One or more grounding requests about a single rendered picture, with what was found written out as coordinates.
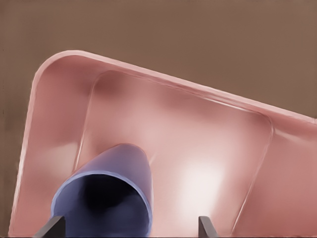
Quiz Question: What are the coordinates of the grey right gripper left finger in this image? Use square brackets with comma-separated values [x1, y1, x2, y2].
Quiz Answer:
[32, 215, 65, 238]

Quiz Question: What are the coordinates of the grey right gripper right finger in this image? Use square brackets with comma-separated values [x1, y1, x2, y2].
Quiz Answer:
[198, 216, 219, 238]

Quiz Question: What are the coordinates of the pink plastic box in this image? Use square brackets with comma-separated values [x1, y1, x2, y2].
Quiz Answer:
[6, 50, 317, 238]

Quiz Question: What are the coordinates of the purple cup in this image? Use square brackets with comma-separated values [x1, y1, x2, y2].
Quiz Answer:
[50, 143, 154, 238]

